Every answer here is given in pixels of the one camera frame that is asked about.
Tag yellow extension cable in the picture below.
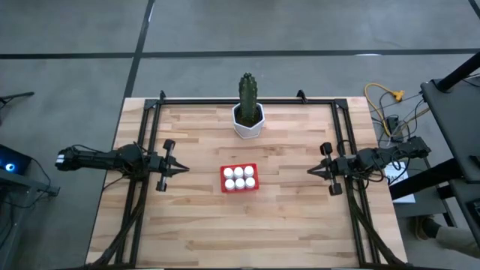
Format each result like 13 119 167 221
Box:
364 82 406 128

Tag green cactus plant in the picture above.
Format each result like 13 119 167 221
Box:
238 72 259 123

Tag black tripod leg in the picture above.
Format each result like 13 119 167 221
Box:
0 91 35 127

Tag black power strip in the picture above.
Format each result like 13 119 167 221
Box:
385 115 404 142

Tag dark grey cart top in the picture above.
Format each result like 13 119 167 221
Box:
419 73 480 183

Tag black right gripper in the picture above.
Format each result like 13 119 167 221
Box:
307 141 353 197

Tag black computer blue light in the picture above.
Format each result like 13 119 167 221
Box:
0 144 33 176

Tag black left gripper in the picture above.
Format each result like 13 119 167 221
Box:
149 138 191 193

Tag white printed paper sheet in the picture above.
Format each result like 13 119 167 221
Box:
385 161 416 204

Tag red plastic slotted basket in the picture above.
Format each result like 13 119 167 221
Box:
220 163 260 194

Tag person's shoe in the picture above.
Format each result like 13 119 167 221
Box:
414 215 439 241

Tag grey cart base plate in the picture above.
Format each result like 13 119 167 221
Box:
393 156 466 245

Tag black aluminium table frame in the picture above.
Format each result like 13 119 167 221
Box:
112 89 380 269

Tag person's leg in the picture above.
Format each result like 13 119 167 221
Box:
434 224 480 260

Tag black cart beam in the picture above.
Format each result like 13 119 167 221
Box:
388 157 468 202

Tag dark grey desk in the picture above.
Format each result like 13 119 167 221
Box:
0 170 61 270

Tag black cable bundle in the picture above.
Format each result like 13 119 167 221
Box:
346 179 404 269
88 175 149 269

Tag black slanted pole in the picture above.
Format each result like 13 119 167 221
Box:
436 50 480 94

